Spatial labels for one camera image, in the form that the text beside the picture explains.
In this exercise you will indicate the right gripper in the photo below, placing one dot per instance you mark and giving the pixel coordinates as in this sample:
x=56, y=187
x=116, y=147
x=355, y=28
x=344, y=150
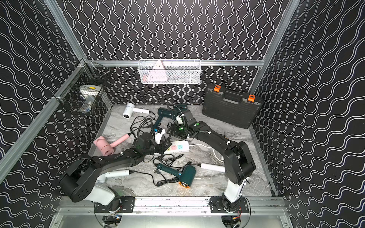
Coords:
x=174, y=131

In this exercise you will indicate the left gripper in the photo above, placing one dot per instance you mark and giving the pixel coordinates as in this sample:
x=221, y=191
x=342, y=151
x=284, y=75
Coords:
x=157, y=145

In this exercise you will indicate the white multicolour power strip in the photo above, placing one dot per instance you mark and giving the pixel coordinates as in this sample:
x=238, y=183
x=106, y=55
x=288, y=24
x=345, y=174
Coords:
x=178, y=147

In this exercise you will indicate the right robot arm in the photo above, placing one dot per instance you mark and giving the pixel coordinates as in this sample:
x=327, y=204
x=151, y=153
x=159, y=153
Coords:
x=238, y=162

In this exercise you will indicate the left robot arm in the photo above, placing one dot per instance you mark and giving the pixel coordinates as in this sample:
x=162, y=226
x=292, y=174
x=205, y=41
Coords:
x=79, y=181

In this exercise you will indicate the green dryer back right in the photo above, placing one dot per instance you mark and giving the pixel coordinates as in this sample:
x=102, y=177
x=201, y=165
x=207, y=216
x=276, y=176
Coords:
x=180, y=107

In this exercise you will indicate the green dryer back left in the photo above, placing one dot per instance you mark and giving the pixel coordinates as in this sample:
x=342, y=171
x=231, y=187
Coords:
x=168, y=113

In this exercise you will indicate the pink hair dryer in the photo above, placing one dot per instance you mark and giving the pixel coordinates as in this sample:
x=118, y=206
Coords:
x=107, y=148

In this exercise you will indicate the white dryer at back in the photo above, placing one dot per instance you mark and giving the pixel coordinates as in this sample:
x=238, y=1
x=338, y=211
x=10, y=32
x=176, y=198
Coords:
x=131, y=108

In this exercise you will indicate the green dryer in front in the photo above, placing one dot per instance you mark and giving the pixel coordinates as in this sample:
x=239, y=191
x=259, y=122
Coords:
x=185, y=177

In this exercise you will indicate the black plastic tool case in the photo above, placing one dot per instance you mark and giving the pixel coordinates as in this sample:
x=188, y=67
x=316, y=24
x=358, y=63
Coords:
x=238, y=109

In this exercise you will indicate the pink triangular item in basket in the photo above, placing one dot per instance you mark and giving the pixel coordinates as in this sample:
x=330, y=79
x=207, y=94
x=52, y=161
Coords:
x=158, y=73

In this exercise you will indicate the silver dryer in black basket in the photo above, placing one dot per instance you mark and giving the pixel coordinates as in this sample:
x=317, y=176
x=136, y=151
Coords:
x=88, y=94

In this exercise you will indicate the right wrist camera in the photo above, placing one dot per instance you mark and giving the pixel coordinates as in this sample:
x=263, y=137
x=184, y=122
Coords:
x=179, y=119

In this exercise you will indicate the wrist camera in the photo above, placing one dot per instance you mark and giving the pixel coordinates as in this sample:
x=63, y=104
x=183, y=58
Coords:
x=159, y=133
x=179, y=119

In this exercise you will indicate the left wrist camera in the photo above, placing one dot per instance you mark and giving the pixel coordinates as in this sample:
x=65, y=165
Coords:
x=159, y=133

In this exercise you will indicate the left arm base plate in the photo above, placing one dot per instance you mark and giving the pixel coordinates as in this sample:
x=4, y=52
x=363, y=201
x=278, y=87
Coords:
x=121, y=204

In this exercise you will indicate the white wire wall basket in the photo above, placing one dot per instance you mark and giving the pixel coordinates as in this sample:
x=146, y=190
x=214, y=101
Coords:
x=179, y=71

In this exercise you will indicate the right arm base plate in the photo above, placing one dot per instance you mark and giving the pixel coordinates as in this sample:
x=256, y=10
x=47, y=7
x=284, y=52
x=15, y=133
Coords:
x=223, y=205

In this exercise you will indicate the black wire mesh basket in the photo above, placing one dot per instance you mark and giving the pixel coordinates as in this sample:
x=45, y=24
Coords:
x=86, y=73

